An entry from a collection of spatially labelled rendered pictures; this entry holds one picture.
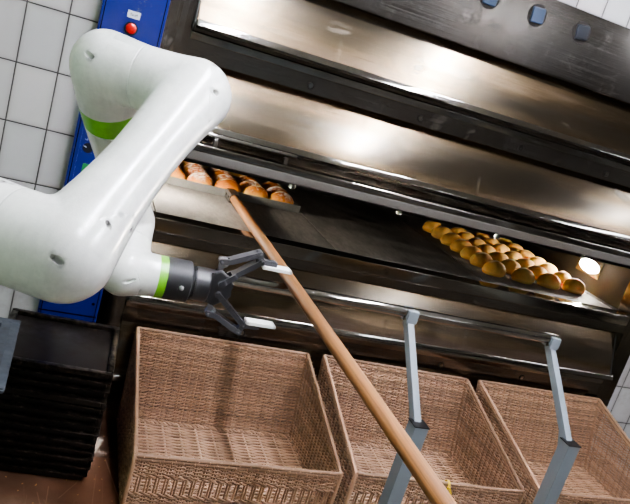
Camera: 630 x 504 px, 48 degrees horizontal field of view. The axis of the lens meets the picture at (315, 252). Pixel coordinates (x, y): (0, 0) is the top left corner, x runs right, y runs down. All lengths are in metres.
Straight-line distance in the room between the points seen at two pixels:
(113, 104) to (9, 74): 0.73
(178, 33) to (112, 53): 0.74
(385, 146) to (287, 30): 0.45
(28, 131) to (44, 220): 1.09
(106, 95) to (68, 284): 0.44
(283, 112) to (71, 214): 1.21
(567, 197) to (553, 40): 0.52
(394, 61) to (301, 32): 0.29
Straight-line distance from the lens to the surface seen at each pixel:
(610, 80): 2.51
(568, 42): 2.40
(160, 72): 1.20
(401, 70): 2.12
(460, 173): 2.27
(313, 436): 2.13
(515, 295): 2.53
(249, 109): 2.01
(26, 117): 1.99
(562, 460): 2.10
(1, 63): 1.98
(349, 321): 2.27
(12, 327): 1.17
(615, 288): 2.94
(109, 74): 1.23
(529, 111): 2.34
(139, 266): 1.48
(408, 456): 1.12
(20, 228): 0.92
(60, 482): 1.91
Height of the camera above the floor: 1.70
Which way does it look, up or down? 14 degrees down
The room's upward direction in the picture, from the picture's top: 17 degrees clockwise
